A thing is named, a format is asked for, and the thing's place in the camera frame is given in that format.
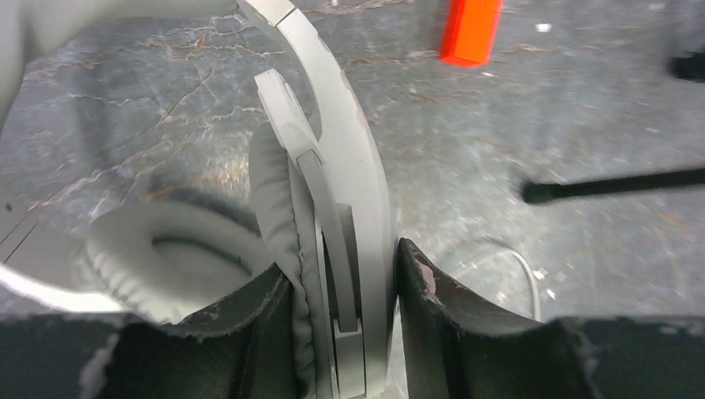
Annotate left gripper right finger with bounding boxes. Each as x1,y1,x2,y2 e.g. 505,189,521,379
397,239,704,398

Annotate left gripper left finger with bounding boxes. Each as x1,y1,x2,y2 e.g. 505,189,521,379
1,267,291,398

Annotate white headphone cable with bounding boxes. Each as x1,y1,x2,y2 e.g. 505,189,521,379
440,242,543,323

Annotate white grey headphones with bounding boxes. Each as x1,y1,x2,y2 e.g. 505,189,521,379
1,1,398,398

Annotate red small block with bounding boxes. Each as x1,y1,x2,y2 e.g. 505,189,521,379
438,0,503,67

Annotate black music stand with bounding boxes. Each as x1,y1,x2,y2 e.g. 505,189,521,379
520,50,704,205

